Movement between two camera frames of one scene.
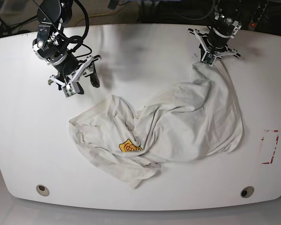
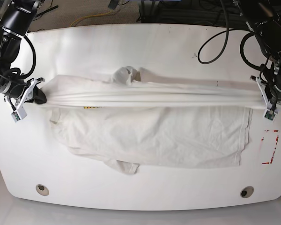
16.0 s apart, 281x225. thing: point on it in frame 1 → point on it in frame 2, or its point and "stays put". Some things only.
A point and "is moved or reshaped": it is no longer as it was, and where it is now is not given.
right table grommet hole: x=247 y=191 stays put
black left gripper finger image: x=94 y=78 → x=39 y=96
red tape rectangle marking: x=277 y=141 stays put
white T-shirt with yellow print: x=171 y=123 is moved or reshaped
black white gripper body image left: x=50 y=46 → x=18 y=93
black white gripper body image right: x=214 y=42 → x=275 y=83
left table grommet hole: x=42 y=190 stays put
